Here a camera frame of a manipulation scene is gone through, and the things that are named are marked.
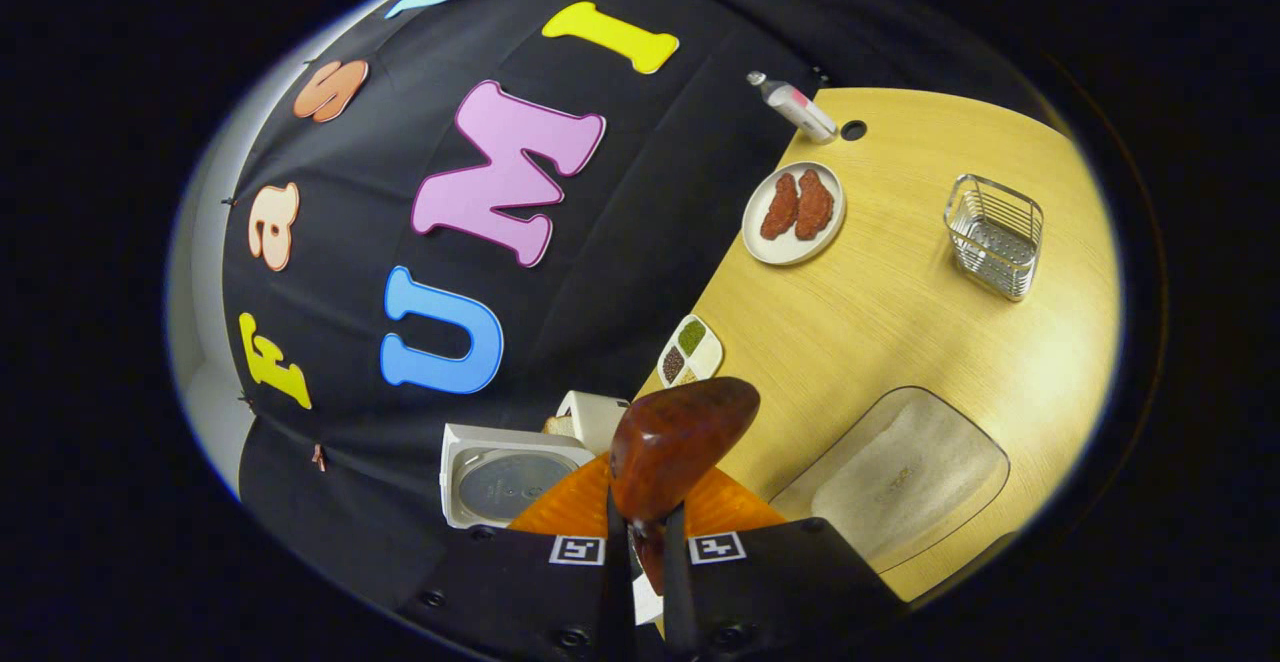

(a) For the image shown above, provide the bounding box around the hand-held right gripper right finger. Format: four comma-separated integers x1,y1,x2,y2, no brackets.
662,467,906,658

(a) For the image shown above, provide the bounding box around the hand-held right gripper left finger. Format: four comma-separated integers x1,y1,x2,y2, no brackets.
395,452,636,662

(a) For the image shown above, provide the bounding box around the white rice cooker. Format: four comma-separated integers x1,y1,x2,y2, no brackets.
440,423,665,629

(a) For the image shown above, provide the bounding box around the white tray of rice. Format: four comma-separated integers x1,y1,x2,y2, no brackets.
768,386,1011,575

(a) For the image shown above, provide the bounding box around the brown wooden spoon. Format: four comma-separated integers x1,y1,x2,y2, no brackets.
608,377,761,595

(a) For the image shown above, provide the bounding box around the metal wire chopstick holder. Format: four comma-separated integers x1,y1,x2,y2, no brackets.
943,174,1045,303

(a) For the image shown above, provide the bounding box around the white toaster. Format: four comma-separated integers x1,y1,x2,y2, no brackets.
545,390,631,455

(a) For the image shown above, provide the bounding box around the divided dish with grains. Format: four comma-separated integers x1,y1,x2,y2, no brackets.
656,314,725,389

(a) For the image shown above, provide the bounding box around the white round plate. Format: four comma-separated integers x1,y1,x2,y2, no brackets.
741,161,847,267

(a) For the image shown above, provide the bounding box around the black backdrop cloth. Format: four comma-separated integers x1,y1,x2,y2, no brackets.
220,0,1041,633

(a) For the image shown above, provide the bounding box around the red sausage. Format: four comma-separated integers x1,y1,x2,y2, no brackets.
760,173,801,241
795,169,836,241

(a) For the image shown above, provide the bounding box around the clear bottle pink label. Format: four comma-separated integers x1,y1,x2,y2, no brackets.
746,71,840,146

